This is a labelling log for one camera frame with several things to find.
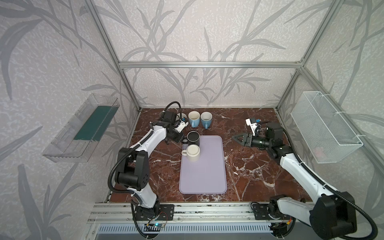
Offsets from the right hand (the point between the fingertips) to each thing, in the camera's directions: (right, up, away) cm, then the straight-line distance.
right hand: (234, 133), depth 76 cm
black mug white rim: (-23, -4, +16) cm, 28 cm away
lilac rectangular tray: (-14, -25, +8) cm, 29 cm away
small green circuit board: (-39, -43, -6) cm, 58 cm away
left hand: (-29, 0, +15) cm, 33 cm away
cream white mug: (-23, -12, +10) cm, 28 cm away
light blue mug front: (-23, +9, +29) cm, 38 cm away
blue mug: (-14, +8, +28) cm, 33 cm away
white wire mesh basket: (+38, -1, -13) cm, 40 cm away
